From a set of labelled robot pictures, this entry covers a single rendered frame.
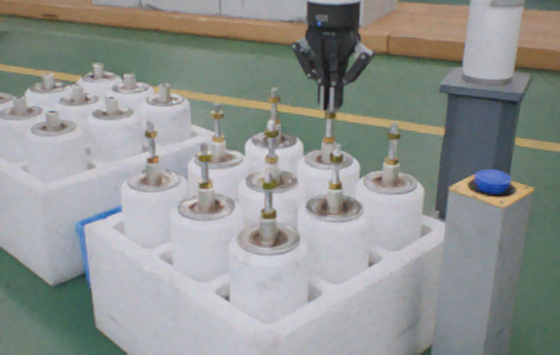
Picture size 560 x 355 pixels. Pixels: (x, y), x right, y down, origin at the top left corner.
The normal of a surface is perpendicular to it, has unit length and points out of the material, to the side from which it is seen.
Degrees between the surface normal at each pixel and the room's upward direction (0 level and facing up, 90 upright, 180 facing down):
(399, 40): 90
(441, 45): 90
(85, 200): 90
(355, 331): 90
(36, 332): 0
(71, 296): 0
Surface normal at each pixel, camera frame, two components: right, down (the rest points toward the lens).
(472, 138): -0.43, 0.34
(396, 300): 0.69, 0.28
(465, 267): -0.72, 0.26
